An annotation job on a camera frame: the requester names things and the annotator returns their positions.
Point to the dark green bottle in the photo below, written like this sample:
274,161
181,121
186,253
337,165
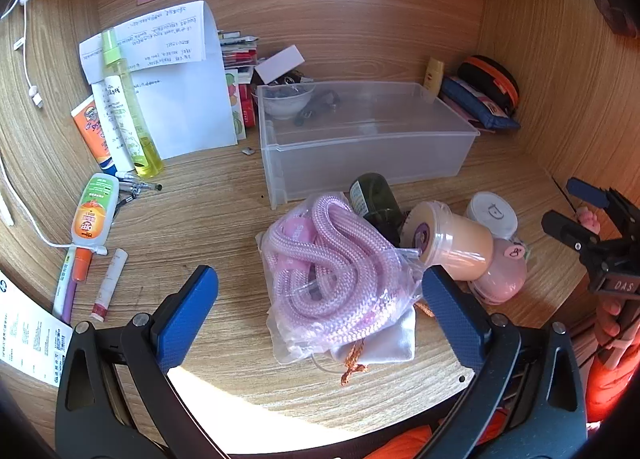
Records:
372,199

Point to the handwritten note sheet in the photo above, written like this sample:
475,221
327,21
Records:
150,39

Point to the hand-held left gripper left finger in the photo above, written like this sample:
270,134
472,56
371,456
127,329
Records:
192,309

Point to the silver pen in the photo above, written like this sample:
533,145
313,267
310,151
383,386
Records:
140,184

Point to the yellow tube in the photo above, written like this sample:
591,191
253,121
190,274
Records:
434,76

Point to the stack of books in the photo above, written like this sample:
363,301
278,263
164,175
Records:
240,56

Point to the lip balm stick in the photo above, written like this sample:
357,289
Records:
107,286

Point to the white cream tube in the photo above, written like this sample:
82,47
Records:
112,114

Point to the blue fabric pouch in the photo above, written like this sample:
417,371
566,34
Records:
470,104

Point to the person's right hand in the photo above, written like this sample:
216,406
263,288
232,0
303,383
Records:
612,319

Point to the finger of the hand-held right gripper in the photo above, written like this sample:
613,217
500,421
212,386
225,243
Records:
570,229
587,190

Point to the orange label sanitizer bottle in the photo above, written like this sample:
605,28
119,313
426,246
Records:
95,214

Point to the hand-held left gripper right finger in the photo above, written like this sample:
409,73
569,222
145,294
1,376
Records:
452,319

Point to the clear plastic storage box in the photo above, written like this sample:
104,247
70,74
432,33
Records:
370,159

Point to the pink round device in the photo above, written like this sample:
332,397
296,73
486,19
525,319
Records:
502,274

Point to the small pink object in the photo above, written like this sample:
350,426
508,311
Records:
587,220

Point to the orange sunscreen tube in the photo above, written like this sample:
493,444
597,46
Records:
90,131

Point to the small white box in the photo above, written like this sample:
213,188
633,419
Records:
280,64

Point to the white bowl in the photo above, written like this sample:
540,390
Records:
287,106

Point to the yellow spray bottle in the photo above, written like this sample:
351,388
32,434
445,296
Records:
130,109

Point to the wooden desktop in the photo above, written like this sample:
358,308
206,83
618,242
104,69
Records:
210,219

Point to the white envelope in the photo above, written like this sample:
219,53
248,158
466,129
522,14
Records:
190,104

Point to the black orange zip case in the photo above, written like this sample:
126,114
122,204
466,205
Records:
487,74

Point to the white round lidded container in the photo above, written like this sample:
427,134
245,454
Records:
492,214

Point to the bunch of metal keys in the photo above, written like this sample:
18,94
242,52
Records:
292,78

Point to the peach jar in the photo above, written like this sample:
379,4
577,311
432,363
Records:
460,244

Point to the purple pen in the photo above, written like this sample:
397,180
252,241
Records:
67,304

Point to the printed paper sheet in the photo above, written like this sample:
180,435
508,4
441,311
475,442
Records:
25,329

